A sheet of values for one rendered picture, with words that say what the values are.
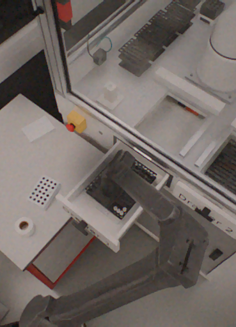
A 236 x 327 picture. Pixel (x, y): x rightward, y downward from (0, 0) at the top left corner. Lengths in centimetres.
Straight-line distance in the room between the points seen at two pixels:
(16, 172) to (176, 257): 106
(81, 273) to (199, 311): 70
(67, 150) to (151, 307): 105
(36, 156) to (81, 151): 20
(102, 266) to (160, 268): 153
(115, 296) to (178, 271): 14
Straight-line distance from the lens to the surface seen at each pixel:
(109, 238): 120
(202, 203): 130
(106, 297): 69
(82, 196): 136
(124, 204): 130
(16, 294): 218
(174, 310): 212
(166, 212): 64
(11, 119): 169
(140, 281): 64
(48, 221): 142
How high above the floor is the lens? 209
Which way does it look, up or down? 62 degrees down
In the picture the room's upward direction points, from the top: 1 degrees clockwise
